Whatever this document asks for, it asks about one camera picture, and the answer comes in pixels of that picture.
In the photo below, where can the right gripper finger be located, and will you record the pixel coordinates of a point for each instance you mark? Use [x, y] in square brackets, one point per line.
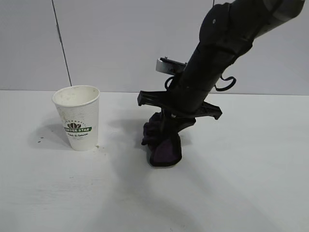
[164, 120]
[186, 124]

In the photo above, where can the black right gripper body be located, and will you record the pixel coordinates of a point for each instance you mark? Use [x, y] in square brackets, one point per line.
[193, 101]

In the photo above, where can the dark purple cloth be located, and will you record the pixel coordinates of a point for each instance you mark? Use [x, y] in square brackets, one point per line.
[164, 152]

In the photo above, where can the white paper coffee cup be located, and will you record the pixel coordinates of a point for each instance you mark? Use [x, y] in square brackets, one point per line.
[78, 120]

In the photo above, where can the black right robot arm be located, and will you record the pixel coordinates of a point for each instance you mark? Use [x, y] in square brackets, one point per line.
[224, 38]

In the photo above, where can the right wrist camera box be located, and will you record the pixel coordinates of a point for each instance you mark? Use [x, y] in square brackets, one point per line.
[169, 65]

